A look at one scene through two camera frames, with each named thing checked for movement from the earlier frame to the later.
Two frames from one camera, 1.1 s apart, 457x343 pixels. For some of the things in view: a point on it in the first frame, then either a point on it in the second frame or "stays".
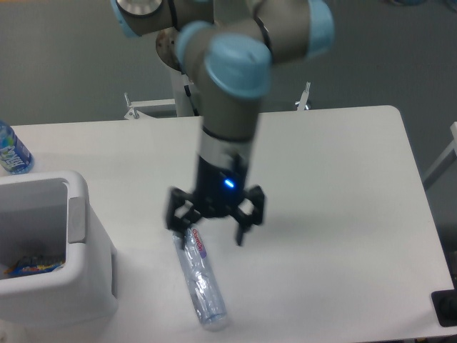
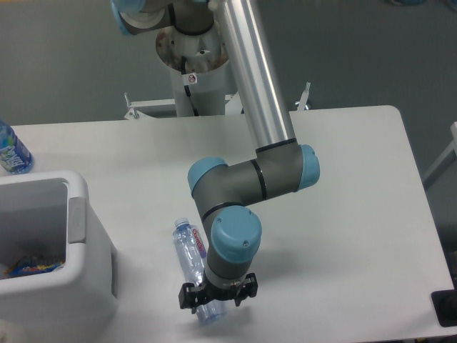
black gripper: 218,191 → 188,296
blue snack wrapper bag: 26,268 stays
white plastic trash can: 47,214 stays
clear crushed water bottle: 204,291 stays
